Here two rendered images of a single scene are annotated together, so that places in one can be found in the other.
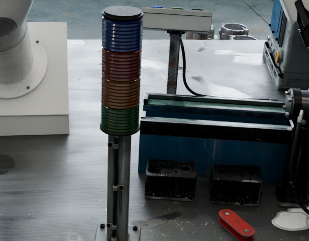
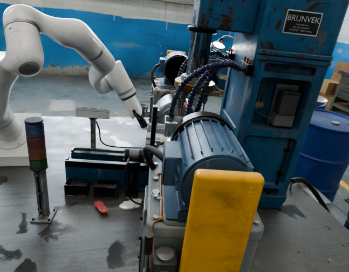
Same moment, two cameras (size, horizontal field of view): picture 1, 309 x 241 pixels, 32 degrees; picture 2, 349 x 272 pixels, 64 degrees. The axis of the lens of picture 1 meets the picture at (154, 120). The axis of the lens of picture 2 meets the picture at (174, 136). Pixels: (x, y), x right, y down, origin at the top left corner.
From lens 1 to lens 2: 0.39 m
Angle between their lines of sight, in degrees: 7
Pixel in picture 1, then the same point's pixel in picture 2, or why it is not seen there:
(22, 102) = (15, 150)
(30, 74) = (20, 137)
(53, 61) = not seen: hidden behind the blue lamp
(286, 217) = (126, 203)
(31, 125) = (20, 161)
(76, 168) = not seen: hidden behind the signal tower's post
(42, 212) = (13, 203)
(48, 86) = not seen: hidden behind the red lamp
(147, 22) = (79, 114)
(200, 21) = (102, 114)
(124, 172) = (42, 186)
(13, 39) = (4, 124)
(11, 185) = (2, 190)
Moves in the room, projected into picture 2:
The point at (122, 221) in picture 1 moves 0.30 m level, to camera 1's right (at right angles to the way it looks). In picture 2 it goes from (44, 207) to (121, 210)
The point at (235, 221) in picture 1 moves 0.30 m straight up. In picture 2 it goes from (100, 205) to (100, 142)
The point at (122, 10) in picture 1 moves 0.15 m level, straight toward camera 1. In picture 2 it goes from (33, 119) to (18, 138)
